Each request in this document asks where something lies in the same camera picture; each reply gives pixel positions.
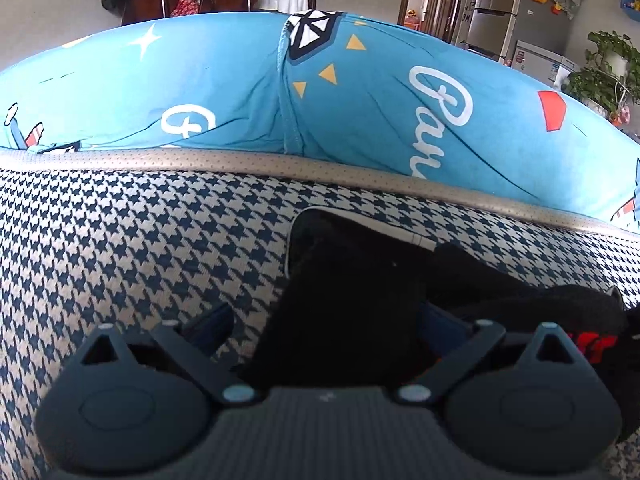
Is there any silver refrigerator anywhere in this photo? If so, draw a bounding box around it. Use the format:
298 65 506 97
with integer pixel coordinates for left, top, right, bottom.
454 0 570 64

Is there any houndstooth sofa seat cover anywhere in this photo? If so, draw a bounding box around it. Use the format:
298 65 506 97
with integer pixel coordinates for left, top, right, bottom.
1 170 639 479

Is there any green potted plant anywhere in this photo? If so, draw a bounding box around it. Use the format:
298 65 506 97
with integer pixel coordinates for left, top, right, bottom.
562 30 639 126

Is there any black garment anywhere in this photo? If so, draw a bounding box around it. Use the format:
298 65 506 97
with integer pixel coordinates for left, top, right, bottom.
238 207 639 437

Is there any white chest freezer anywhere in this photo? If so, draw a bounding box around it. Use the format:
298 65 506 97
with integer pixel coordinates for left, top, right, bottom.
511 40 579 90

